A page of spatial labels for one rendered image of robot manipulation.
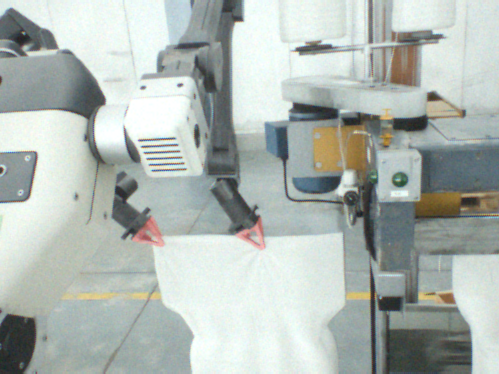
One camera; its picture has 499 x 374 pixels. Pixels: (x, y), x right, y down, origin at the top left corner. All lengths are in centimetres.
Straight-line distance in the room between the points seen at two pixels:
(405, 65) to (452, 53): 486
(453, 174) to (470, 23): 536
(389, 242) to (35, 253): 67
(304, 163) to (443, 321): 64
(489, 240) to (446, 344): 50
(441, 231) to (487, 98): 531
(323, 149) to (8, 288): 91
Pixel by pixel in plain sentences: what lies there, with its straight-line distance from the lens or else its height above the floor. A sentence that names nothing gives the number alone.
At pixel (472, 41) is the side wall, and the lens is 635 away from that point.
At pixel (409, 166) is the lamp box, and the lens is 94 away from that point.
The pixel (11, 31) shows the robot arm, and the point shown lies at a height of 162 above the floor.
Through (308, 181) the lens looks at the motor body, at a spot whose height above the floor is 113.
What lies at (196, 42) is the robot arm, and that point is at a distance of 91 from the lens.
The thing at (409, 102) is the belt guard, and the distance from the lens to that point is 108.
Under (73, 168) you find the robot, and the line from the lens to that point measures 71.
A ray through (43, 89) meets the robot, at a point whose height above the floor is 152.
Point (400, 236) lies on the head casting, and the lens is 104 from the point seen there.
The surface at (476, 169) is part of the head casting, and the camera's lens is 102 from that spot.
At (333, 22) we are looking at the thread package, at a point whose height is 157.
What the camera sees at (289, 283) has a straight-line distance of 126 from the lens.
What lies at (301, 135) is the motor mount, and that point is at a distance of 136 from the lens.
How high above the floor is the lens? 159
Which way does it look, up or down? 18 degrees down
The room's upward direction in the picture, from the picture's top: 6 degrees counter-clockwise
